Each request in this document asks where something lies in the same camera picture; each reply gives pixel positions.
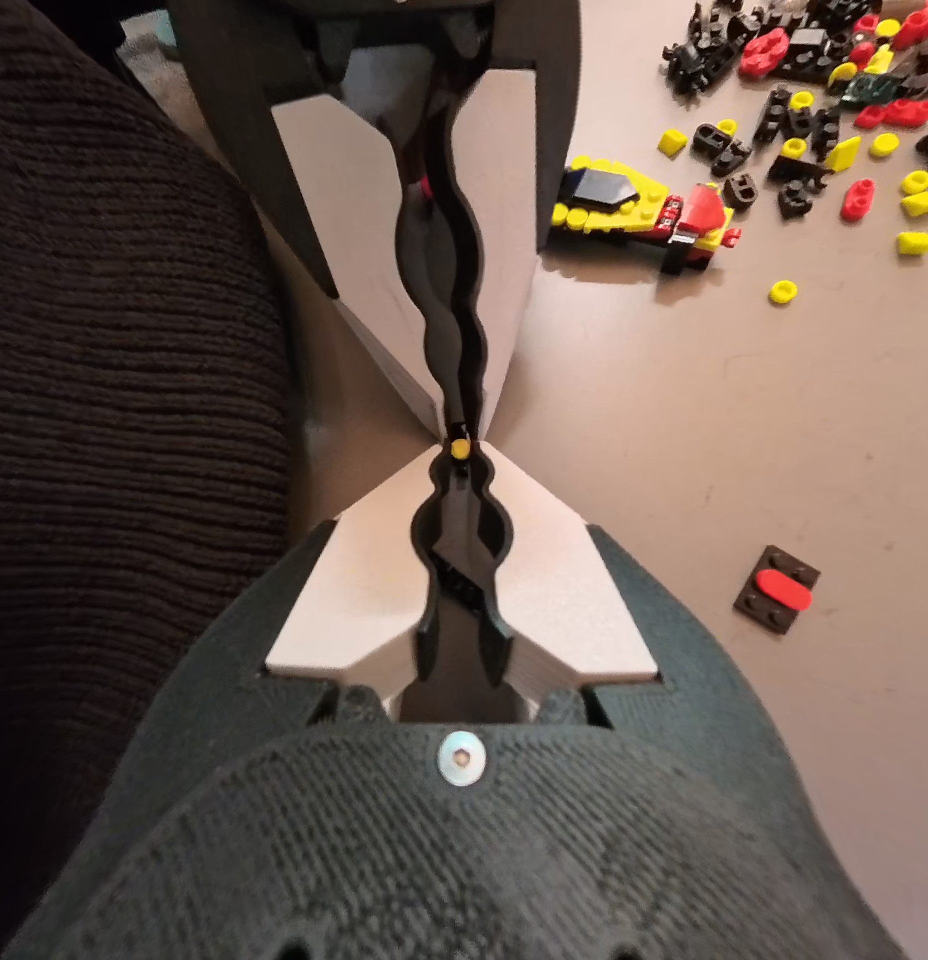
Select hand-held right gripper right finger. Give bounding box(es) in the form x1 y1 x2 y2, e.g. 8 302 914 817
471 441 660 720

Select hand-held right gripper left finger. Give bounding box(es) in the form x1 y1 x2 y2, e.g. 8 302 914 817
265 442 453 717

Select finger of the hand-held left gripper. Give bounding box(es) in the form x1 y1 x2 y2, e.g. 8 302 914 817
447 67 543 444
269 92 456 442

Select pile of lego pieces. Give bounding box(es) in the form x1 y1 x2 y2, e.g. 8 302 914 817
655 0 928 260

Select narrow black lego bar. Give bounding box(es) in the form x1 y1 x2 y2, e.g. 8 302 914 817
432 547 487 612

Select red yellow black lego model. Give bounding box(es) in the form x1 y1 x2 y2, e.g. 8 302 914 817
548 155 742 276

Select black lego plate red oval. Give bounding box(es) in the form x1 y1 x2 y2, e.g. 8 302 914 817
732 544 822 637

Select person's black knit clothing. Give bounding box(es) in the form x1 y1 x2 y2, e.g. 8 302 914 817
0 0 296 960

